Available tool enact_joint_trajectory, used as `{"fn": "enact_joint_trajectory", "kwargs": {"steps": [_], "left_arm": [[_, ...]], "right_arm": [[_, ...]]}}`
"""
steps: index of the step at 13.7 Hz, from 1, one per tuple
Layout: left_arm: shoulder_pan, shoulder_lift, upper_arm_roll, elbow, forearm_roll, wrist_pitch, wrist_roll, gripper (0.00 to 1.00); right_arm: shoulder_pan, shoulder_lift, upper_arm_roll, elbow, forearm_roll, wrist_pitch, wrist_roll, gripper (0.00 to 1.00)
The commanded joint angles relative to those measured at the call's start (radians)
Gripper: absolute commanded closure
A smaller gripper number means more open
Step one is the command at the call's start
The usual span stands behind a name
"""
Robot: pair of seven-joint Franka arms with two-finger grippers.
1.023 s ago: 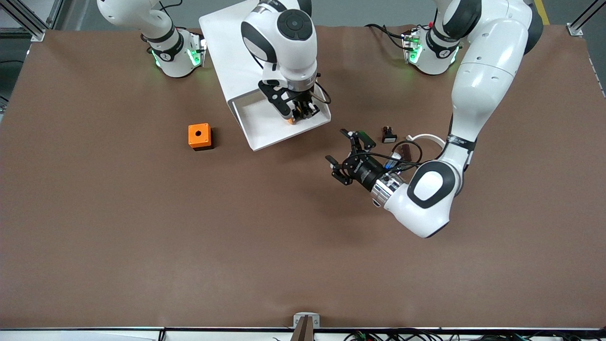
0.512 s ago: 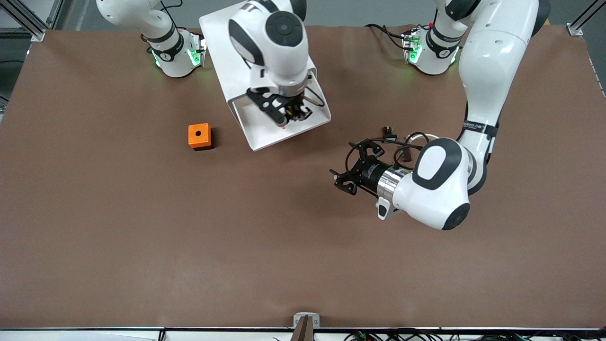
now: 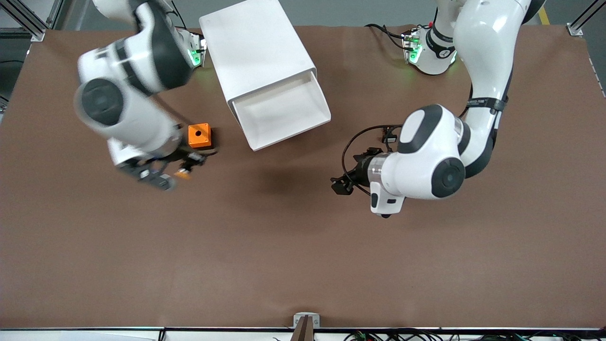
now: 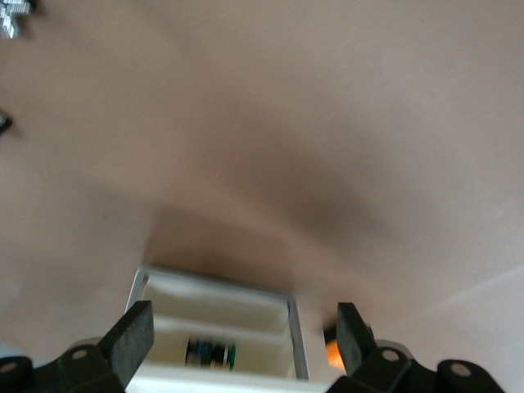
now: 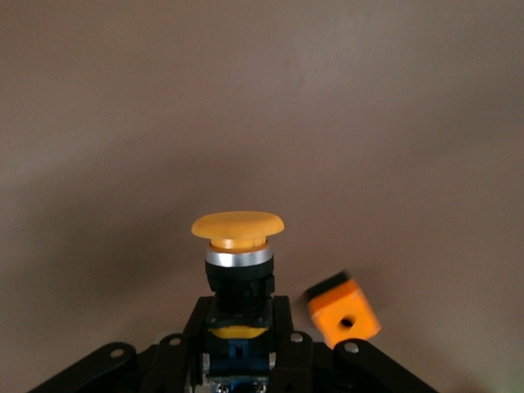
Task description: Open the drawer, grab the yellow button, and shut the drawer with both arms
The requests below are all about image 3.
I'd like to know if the white plastic drawer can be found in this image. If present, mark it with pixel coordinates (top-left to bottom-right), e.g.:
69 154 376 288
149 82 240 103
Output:
231 70 332 152

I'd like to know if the black base power cable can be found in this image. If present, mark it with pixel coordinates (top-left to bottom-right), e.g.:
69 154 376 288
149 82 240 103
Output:
364 24 409 51

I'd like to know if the white table edge rail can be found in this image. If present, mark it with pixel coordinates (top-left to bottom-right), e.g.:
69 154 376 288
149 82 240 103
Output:
0 327 606 341

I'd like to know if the orange button enclosure box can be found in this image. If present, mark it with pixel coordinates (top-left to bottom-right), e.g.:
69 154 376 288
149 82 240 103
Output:
188 123 214 151

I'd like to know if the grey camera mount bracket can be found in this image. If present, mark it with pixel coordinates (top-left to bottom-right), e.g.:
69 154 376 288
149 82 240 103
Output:
290 312 321 341

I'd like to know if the aluminium frame post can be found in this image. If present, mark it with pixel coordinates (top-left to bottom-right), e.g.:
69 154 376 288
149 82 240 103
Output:
567 0 606 36
0 0 64 42

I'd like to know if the black cable bundle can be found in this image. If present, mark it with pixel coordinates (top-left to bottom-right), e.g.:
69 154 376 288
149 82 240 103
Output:
343 330 606 341

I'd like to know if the arm base connector panel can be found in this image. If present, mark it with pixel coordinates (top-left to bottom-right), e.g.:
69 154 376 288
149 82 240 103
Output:
187 30 207 68
402 28 423 65

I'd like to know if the white drawer cabinet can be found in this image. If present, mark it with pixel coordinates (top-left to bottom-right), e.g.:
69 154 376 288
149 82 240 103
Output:
199 0 317 143

